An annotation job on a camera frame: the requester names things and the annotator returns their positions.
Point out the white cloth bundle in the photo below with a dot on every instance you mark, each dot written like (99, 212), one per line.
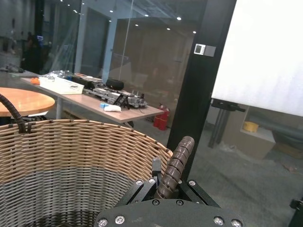
(113, 108)

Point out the white board panel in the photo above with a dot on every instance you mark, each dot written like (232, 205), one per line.
(260, 59)

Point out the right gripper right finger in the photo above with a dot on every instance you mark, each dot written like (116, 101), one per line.
(196, 192)

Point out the beige cardboard box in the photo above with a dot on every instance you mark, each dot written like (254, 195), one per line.
(251, 147)

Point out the small orange object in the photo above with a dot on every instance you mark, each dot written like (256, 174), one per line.
(35, 81)

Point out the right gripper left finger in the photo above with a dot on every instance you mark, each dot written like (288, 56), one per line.
(156, 170)

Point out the red fire extinguisher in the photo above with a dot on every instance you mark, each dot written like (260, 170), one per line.
(166, 118)
(158, 118)

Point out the white plastic tray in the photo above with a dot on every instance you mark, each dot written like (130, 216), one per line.
(59, 85)

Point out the grey wall control panel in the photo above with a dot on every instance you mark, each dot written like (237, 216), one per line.
(204, 50)

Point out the yellow tape roll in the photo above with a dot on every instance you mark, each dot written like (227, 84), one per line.
(251, 126)

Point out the wooden desk with white legs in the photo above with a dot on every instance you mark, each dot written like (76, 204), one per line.
(90, 102)

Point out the black cylindrical speaker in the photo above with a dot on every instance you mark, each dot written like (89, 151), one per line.
(114, 84)

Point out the wide black pillar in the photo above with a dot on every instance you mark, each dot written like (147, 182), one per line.
(196, 94)

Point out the clear plastic bags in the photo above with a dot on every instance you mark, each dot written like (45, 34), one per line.
(56, 74)

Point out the tan and grey woven basket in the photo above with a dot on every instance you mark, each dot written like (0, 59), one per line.
(71, 146)

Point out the small blue box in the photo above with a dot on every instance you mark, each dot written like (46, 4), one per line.
(103, 106)

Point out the round wooden table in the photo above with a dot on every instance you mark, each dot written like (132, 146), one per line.
(23, 101)

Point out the grey mechanical assembly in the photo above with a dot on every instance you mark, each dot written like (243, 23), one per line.
(111, 95)

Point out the black board stand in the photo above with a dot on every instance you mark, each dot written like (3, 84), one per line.
(220, 127)

